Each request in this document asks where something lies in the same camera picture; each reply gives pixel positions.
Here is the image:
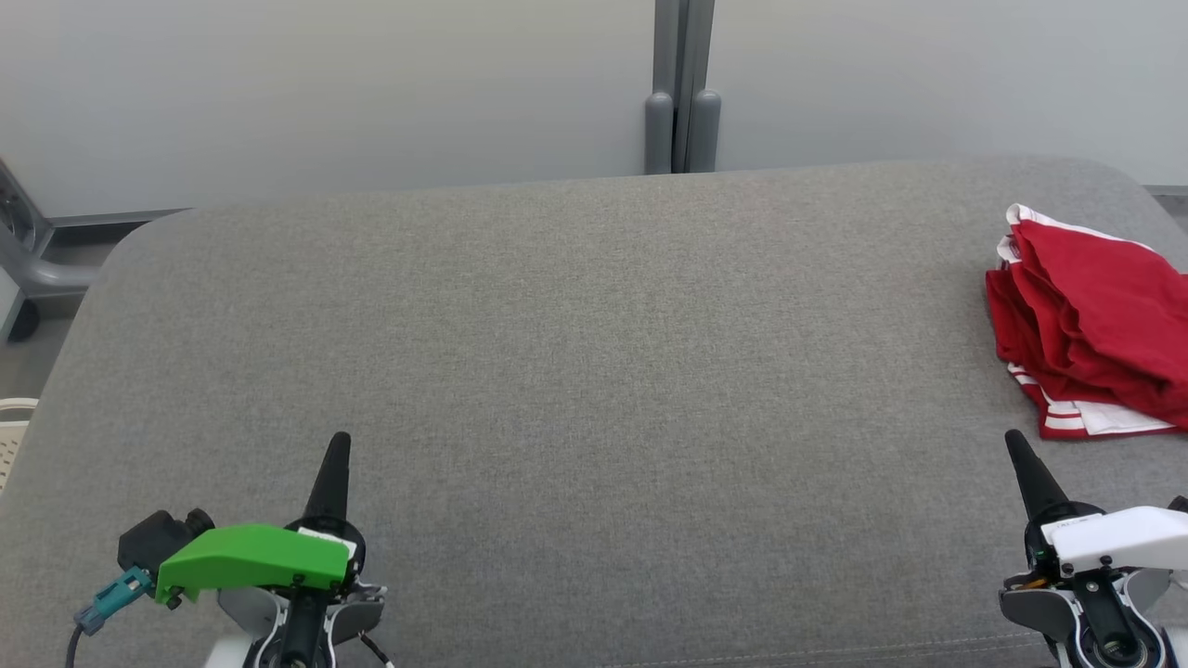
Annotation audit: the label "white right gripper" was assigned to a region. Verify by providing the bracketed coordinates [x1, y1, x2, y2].
[1004, 428, 1188, 578]

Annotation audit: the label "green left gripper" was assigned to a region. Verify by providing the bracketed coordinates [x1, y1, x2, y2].
[155, 430, 368, 610]

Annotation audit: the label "red shorts with white stripe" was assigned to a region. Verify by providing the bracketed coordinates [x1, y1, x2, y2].
[985, 203, 1188, 430]

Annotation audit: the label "grey fabric sofa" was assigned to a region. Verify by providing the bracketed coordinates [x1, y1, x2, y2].
[0, 156, 1188, 668]

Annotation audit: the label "cream perforated laundry basket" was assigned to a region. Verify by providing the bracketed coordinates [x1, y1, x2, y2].
[0, 397, 41, 493]

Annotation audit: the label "teal cable connector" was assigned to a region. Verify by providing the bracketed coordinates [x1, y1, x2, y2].
[73, 565, 155, 637]

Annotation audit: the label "grey metal frame leg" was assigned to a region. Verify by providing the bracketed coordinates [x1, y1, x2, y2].
[0, 156, 101, 344]

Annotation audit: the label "grey partition post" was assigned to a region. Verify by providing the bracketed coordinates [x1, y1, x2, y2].
[687, 0, 723, 174]
[644, 0, 688, 175]

